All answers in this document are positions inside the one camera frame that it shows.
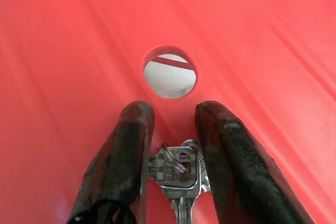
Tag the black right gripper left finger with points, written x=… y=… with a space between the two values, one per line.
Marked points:
x=123 y=155

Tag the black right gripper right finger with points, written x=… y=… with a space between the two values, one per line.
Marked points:
x=236 y=169

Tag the silver key bunch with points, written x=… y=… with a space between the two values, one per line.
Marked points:
x=173 y=176

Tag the red plastic stool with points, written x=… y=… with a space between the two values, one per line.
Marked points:
x=78 y=51

